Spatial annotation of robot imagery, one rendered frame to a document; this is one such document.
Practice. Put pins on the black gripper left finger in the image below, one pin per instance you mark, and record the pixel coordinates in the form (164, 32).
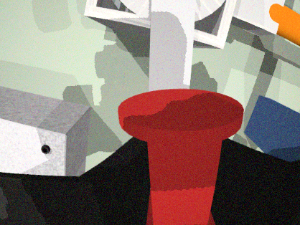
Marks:
(114, 192)

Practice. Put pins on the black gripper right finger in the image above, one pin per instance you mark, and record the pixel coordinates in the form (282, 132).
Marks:
(254, 188)

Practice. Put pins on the blue flat bar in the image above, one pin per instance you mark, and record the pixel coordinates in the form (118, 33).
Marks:
(275, 129)

